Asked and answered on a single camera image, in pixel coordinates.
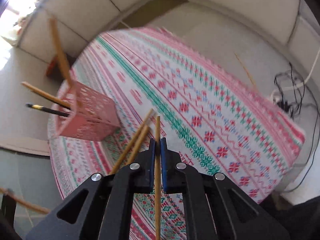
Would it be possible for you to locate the wooden chopstick on table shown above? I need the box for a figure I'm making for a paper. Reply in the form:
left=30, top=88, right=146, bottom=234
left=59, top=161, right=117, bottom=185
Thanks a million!
left=125, top=125, right=150, bottom=165
left=49, top=18, right=73, bottom=88
left=21, top=81, right=71, bottom=110
left=110, top=108, right=153, bottom=174

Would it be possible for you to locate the chopstick on floor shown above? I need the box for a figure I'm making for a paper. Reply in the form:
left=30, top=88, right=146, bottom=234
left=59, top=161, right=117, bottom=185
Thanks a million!
left=234, top=53, right=258, bottom=90

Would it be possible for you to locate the white power cable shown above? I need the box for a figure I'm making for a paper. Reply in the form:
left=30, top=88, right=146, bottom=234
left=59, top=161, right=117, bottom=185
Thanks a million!
left=271, top=52, right=320, bottom=99

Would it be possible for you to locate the pink perforated utensil holder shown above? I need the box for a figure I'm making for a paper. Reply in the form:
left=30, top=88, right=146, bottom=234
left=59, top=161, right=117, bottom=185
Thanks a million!
left=55, top=79, right=120, bottom=141

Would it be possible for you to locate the black tipped chopstick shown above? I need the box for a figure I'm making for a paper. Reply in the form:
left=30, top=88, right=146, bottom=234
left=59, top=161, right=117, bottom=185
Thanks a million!
left=25, top=103, right=69, bottom=117

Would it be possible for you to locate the dark bin with red bag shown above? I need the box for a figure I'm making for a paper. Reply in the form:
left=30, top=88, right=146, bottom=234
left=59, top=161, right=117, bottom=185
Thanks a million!
left=46, top=56, right=63, bottom=80

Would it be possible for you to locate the black cable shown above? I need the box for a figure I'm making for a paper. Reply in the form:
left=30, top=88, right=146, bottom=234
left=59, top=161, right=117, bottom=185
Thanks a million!
left=273, top=62, right=320, bottom=194

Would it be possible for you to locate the patterned red green tablecloth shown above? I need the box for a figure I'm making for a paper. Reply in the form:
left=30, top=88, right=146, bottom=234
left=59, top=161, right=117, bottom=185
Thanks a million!
left=48, top=28, right=305, bottom=239

